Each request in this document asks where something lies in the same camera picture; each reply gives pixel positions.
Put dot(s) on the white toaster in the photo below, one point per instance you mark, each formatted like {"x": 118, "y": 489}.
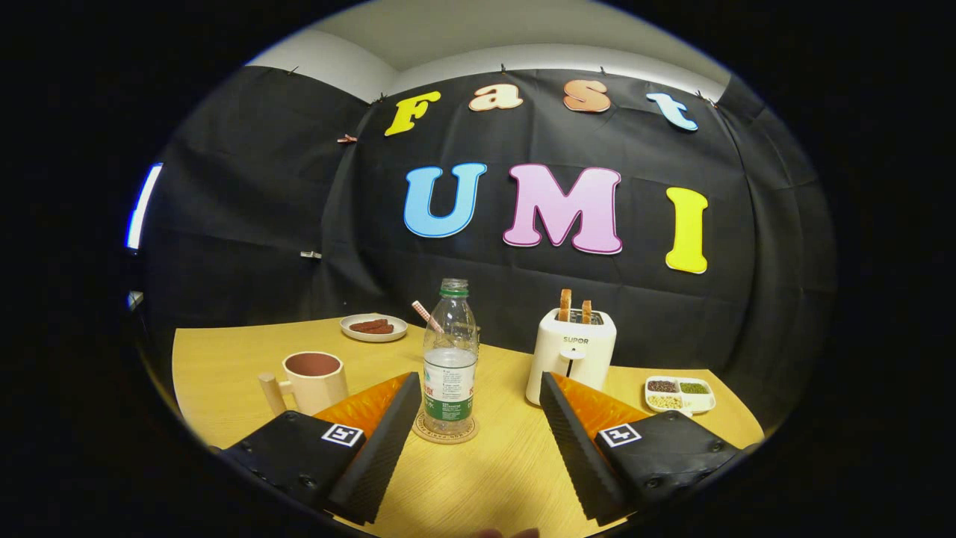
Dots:
{"x": 571, "y": 359}

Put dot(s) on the small white round plate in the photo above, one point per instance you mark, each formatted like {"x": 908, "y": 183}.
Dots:
{"x": 373, "y": 337}

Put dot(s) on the toasted bread slice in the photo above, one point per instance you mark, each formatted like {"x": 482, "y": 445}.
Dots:
{"x": 565, "y": 305}
{"x": 586, "y": 311}

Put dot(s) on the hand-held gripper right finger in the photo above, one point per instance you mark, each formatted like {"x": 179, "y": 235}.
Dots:
{"x": 582, "y": 456}

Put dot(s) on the wooden table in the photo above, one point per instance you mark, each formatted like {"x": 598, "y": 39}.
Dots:
{"x": 485, "y": 486}

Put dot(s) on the black backdrop cloth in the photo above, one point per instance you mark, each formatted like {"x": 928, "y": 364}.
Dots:
{"x": 261, "y": 187}

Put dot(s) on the brown food pieces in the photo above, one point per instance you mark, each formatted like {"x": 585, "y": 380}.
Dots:
{"x": 372, "y": 326}

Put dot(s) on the round cork coaster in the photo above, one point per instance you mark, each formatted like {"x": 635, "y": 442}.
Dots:
{"x": 429, "y": 436}

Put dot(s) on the white divided dish with beans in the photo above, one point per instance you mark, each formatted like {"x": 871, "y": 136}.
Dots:
{"x": 698, "y": 402}

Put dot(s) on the clear plastic juice bottle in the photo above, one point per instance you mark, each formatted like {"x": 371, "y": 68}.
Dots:
{"x": 450, "y": 359}

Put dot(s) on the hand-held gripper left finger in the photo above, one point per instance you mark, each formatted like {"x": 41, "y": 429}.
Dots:
{"x": 377, "y": 456}

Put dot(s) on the bright light strip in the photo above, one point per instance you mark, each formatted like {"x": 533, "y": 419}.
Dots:
{"x": 142, "y": 205}

